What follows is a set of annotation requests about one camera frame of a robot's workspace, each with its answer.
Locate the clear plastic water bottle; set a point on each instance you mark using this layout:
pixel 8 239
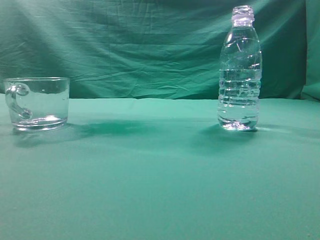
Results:
pixel 240 73

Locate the green table cloth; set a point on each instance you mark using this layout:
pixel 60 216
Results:
pixel 157 169

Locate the green backdrop cloth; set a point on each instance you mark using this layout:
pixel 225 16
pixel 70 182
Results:
pixel 166 49

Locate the clear glass mug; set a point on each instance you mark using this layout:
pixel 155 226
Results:
pixel 37 103

